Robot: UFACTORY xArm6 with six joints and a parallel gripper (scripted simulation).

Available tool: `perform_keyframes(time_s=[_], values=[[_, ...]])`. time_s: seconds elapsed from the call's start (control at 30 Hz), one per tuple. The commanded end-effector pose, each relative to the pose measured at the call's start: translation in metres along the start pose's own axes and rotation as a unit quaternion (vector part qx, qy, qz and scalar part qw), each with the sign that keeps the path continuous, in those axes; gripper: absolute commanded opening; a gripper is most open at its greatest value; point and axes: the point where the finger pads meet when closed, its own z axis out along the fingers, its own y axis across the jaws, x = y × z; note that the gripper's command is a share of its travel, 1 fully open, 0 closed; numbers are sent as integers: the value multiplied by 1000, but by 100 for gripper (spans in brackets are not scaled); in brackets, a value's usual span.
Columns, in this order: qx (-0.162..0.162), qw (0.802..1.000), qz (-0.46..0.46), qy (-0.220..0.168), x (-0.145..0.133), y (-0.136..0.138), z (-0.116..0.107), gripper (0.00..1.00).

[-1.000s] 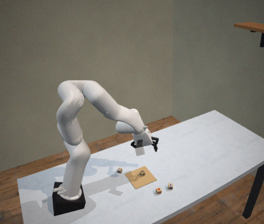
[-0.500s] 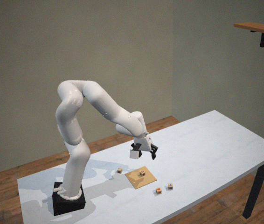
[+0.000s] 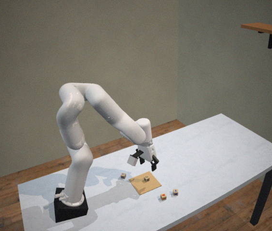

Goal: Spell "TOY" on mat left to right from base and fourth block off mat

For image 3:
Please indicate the tan square mat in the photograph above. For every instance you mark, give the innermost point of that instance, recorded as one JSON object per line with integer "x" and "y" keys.
{"x": 143, "y": 187}

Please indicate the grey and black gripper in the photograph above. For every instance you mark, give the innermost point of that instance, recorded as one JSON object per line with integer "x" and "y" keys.
{"x": 149, "y": 155}

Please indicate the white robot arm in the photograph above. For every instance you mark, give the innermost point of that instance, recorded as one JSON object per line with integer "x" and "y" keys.
{"x": 73, "y": 97}

